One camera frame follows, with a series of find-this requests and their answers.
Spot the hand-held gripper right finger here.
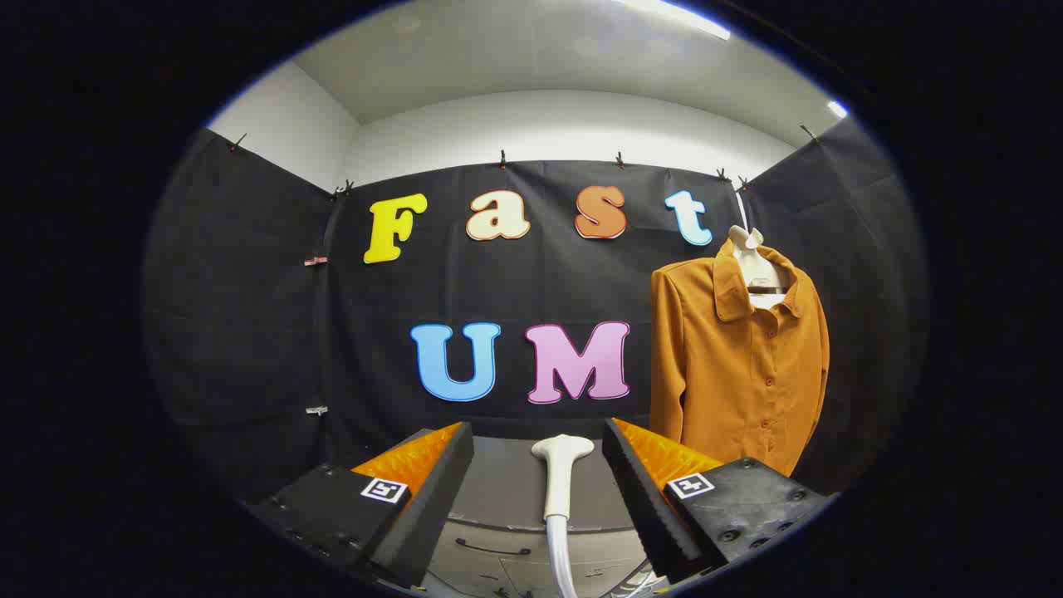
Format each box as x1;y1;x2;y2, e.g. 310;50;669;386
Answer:
602;417;832;585

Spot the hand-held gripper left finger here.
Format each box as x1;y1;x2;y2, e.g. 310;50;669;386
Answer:
247;421;476;591

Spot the orange-brown button shirt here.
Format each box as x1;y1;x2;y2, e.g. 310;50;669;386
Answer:
649;239;831;479

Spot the grey cabinet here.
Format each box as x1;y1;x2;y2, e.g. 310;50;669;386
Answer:
419;435;669;598

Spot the white mannequin hanger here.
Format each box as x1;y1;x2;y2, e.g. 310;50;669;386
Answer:
727;191;795;311

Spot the row of black cloth clips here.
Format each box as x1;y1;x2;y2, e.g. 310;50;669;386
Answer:
228;125;823;202

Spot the long ceiling light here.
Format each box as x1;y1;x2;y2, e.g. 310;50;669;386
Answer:
615;0;732;42

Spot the black drawer handle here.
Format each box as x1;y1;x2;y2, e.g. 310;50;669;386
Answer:
454;538;532;556

